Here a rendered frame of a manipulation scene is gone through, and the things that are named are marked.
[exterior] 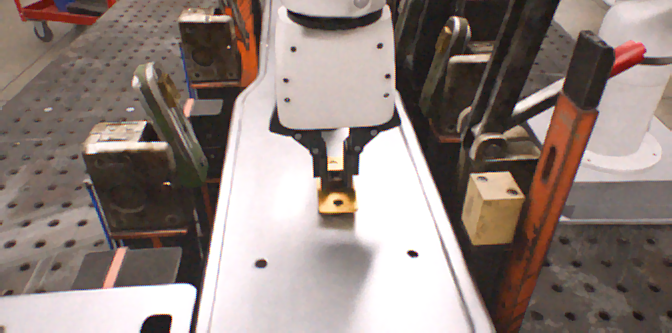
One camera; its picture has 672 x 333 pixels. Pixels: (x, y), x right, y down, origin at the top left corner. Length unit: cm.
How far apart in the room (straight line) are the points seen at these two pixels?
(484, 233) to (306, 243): 15
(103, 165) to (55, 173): 61
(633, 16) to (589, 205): 32
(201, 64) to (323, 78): 48
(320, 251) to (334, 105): 13
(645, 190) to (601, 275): 17
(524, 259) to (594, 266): 48
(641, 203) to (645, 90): 21
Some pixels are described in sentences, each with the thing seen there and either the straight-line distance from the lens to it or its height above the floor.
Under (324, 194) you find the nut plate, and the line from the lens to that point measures 46.
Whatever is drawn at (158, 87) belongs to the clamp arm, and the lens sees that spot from 48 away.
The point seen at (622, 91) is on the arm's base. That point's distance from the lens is 91.
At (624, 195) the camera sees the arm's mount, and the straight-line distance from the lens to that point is 97.
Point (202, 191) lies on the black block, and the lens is 73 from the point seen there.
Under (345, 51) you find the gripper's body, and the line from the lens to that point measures 38.
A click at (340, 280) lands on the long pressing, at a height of 100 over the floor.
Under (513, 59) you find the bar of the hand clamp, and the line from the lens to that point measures 43.
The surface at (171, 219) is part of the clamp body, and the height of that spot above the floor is 94.
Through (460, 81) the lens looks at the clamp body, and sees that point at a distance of 62.
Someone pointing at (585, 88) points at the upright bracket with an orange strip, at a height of 117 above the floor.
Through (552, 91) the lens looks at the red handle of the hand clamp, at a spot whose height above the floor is 111.
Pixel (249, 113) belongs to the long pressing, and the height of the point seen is 100.
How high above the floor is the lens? 132
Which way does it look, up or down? 35 degrees down
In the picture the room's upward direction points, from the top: straight up
